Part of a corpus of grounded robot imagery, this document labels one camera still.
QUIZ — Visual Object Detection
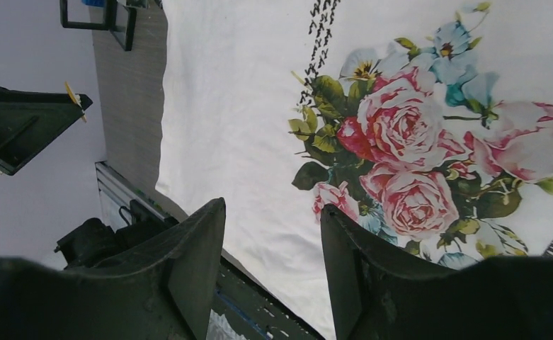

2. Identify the white floral t-shirt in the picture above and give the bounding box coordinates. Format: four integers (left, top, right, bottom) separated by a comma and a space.
156, 1, 553, 339

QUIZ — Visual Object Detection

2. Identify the black square frame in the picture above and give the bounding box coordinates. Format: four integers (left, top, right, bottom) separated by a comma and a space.
59, 0, 137, 52

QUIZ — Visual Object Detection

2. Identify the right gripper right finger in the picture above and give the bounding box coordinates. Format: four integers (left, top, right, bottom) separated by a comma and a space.
321, 204, 553, 339

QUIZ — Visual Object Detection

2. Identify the aluminium front rail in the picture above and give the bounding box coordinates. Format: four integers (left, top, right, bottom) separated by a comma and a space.
95, 161, 188, 230

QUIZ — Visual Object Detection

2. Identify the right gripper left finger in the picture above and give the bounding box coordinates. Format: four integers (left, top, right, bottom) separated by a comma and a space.
0, 198, 226, 339

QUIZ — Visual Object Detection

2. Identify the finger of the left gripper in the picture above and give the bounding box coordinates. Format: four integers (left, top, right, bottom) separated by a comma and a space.
0, 86, 93, 176

